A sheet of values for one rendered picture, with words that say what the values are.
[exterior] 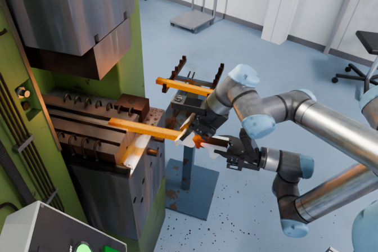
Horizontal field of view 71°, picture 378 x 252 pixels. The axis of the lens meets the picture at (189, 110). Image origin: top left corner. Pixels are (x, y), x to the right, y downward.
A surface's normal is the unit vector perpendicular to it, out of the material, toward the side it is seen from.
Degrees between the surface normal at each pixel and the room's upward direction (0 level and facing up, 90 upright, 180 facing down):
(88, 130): 0
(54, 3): 90
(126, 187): 90
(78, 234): 60
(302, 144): 0
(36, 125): 90
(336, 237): 0
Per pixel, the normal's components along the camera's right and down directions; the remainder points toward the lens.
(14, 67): 0.97, 0.20
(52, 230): 0.88, -0.45
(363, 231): -0.93, 0.08
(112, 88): -0.25, 0.62
